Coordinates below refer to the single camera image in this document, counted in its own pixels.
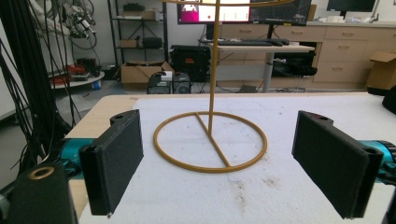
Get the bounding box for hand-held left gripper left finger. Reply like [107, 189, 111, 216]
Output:
[78, 109, 145, 217]

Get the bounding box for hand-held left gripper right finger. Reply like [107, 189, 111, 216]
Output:
[291, 110, 385, 219]

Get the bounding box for round white table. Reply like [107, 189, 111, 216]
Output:
[49, 70, 106, 90]

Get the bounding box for dark object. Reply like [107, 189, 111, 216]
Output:
[382, 92, 396, 115]

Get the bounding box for white foam mat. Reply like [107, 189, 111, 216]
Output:
[78, 92, 396, 224]

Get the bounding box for black computer box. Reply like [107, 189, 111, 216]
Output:
[172, 73, 191, 95]
[147, 74, 173, 95]

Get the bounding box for open cardboard box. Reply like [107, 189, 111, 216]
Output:
[120, 61, 176, 91]

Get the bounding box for black bag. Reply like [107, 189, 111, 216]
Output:
[272, 59, 318, 78]

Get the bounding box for tall cardboard box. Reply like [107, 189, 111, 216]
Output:
[366, 50, 396, 91]

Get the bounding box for wooden drawer cabinet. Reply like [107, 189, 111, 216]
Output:
[219, 21, 396, 91]

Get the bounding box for white standing desk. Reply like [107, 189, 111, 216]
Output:
[199, 42, 316, 93]

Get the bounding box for black equipment case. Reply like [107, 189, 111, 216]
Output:
[170, 45, 212, 82]

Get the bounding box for black metal shelf rack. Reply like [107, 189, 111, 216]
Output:
[106, 0, 170, 68]

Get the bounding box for black keyboard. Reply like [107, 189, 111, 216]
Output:
[218, 37, 290, 48]

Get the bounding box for monitor with dark screen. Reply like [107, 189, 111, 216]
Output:
[249, 0, 312, 26]

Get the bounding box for black monitor on counter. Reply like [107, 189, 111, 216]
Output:
[326, 0, 376, 13]

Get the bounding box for monitor with pink screen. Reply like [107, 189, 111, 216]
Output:
[177, 0, 251, 25]

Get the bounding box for bundle of black cables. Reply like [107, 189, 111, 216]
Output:
[0, 0, 78, 175]

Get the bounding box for gold wire stand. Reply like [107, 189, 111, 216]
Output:
[152, 0, 295, 175]

